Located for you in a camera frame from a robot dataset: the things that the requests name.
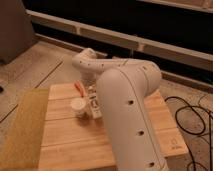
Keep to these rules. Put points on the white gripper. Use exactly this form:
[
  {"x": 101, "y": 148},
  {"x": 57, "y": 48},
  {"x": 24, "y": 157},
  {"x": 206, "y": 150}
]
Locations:
[{"x": 88, "y": 79}]

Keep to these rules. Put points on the grey cabinet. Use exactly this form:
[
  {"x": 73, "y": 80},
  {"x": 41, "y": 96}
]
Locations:
[{"x": 16, "y": 31}]

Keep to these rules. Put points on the yellow green mat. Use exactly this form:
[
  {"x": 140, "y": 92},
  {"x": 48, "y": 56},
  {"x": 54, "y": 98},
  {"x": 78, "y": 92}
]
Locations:
[{"x": 21, "y": 149}]

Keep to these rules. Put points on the white plastic cup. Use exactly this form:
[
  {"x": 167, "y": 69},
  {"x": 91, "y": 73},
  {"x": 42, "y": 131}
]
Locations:
[{"x": 79, "y": 105}]

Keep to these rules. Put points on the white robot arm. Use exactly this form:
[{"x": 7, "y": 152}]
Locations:
[{"x": 122, "y": 85}]

